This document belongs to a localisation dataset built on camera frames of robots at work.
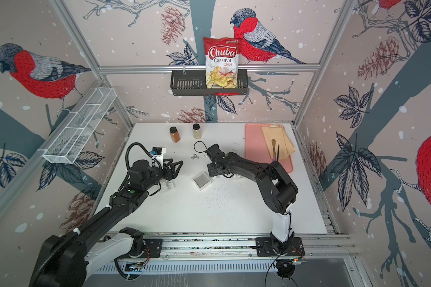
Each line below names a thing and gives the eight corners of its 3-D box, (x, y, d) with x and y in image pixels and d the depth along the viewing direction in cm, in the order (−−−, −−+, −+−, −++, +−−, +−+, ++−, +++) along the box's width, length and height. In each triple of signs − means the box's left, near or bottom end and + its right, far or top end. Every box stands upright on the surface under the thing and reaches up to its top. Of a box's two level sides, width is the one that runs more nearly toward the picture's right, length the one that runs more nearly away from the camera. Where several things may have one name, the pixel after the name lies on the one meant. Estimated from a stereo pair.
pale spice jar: (193, 139, 114) (192, 129, 107) (194, 133, 117) (192, 123, 110) (200, 139, 114) (199, 129, 107) (201, 133, 117) (199, 123, 110)
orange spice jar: (172, 142, 114) (168, 132, 106) (173, 136, 117) (170, 126, 110) (179, 142, 114) (176, 132, 106) (180, 136, 117) (177, 126, 110)
